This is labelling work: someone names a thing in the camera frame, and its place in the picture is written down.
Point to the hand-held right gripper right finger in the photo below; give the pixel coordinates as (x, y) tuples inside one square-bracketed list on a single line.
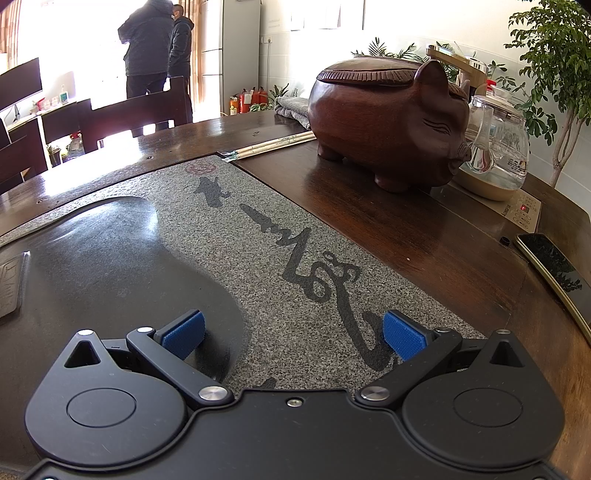
[(401, 334)]

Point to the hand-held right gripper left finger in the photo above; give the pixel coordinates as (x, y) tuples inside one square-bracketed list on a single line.
[(187, 332)]

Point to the grey stone tea tray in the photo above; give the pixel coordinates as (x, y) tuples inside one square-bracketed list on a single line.
[(207, 240)]

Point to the black smartphone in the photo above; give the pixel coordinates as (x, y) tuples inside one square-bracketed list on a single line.
[(554, 267)]

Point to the beige kettle heating base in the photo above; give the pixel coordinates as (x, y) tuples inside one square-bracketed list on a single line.
[(521, 210)]

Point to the dark carved stone plaque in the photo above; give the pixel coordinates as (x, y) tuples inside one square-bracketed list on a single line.
[(10, 286)]

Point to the pale wooden stick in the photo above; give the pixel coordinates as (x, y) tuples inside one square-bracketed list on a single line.
[(272, 141), (277, 145)]

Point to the brown wooden pig box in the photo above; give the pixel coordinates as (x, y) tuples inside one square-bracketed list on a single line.
[(383, 120)]

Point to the clear glass electric kettle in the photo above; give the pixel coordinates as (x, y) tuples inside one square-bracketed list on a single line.
[(501, 143)]

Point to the dark wooden chair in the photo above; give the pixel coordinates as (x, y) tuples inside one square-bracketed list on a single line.
[(23, 152), (138, 113)]

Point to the red fire extinguishers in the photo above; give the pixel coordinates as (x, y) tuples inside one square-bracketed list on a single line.
[(249, 99)]

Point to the grey folded cloth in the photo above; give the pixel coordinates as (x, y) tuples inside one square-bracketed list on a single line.
[(292, 110)]

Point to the dark wooden desk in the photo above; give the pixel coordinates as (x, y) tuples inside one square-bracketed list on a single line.
[(60, 117)]

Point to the small green potted plant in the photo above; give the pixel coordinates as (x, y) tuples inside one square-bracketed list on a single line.
[(282, 91)]

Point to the hand sanitizer bottle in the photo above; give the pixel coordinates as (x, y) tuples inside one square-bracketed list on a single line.
[(63, 96)]

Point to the gold water tap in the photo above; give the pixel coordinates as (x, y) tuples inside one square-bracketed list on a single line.
[(461, 64)]

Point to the green palm plant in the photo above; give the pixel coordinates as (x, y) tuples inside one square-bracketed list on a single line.
[(383, 50)]

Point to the silver refrigerator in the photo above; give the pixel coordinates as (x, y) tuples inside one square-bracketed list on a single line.
[(231, 46)]

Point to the black computer monitor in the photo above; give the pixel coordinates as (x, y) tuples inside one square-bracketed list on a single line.
[(21, 85)]

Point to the slim leafy indoor tree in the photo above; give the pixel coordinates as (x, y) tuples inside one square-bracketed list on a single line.
[(549, 55)]

